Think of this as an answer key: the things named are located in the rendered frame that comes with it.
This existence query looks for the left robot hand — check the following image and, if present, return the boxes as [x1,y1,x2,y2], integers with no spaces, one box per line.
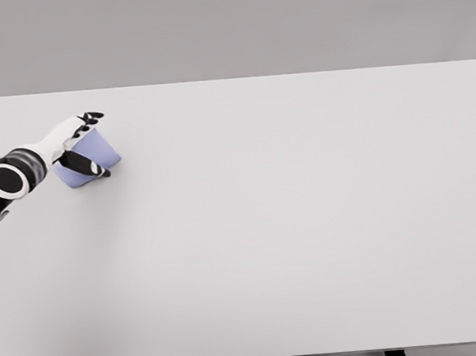
[47,110,113,183]

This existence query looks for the lavender cup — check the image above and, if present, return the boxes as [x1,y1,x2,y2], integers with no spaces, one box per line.
[50,127,126,192]

